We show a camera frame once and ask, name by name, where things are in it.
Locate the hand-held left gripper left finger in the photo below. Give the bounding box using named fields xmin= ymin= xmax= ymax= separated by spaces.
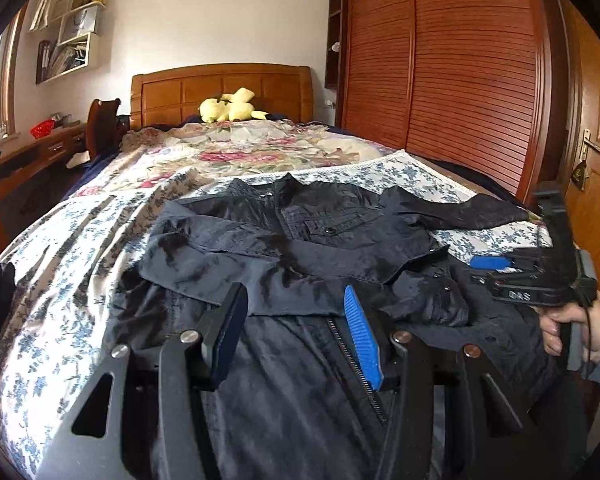
xmin=35 ymin=282 xmax=251 ymax=480

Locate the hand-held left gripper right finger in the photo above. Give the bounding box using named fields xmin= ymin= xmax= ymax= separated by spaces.
xmin=344 ymin=285 xmax=581 ymax=480

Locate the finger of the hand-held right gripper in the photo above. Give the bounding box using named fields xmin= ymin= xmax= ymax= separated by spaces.
xmin=469 ymin=272 xmax=531 ymax=288
xmin=470 ymin=249 xmax=556 ymax=272

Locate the dark navy jacket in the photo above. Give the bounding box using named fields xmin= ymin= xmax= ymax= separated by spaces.
xmin=102 ymin=172 xmax=566 ymax=480

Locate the wooden door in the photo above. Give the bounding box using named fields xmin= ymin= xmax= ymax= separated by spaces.
xmin=555 ymin=0 xmax=600 ymax=296

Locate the dark hanging key tag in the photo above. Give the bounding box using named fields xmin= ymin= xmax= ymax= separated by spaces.
xmin=570 ymin=160 xmax=592 ymax=192

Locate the blue floral bed sheet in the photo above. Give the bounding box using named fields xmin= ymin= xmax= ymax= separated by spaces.
xmin=0 ymin=152 xmax=556 ymax=480

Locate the pink floral quilt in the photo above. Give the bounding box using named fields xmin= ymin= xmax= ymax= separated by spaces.
xmin=70 ymin=120 xmax=406 ymax=201

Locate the brown louvred wooden wardrobe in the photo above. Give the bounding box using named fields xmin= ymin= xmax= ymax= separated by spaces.
xmin=325 ymin=0 xmax=576 ymax=211

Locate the yellow plush toy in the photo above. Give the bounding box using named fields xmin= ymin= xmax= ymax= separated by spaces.
xmin=198 ymin=87 xmax=270 ymax=123

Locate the wooden bed headboard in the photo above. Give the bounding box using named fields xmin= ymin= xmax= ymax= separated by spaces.
xmin=130 ymin=63 xmax=315 ymax=131

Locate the dark wooden chair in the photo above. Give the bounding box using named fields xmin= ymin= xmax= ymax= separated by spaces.
xmin=86 ymin=98 xmax=131 ymax=161

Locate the wooden desk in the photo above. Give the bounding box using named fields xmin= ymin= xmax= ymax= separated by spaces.
xmin=0 ymin=120 xmax=88 ymax=261

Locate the brass door handle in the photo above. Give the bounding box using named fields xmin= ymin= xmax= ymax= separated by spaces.
xmin=581 ymin=129 xmax=600 ymax=162

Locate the white wall shelf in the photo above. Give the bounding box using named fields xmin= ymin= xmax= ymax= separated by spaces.
xmin=27 ymin=0 xmax=112 ymax=86

